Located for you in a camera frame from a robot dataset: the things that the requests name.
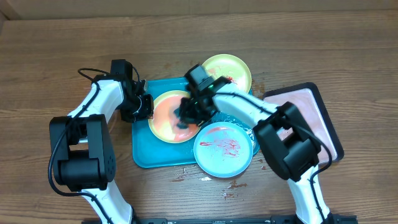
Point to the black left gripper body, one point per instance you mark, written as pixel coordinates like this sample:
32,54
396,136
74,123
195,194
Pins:
137,108

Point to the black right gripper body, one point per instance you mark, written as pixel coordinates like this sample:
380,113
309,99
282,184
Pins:
197,110

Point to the yellow plate with ketchup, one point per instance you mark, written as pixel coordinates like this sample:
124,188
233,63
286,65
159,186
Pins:
164,122

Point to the pink green scrub sponge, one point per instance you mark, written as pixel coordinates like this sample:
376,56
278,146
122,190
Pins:
183,117

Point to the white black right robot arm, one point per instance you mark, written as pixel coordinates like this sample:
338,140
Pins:
288,144

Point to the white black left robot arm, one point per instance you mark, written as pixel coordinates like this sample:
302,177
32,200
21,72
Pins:
82,161

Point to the black rectangular water tray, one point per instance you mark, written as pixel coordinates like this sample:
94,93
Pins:
307,98

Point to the light blue plate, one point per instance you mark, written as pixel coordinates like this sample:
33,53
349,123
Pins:
223,150

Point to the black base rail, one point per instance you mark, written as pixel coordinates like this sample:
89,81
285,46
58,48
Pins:
276,219

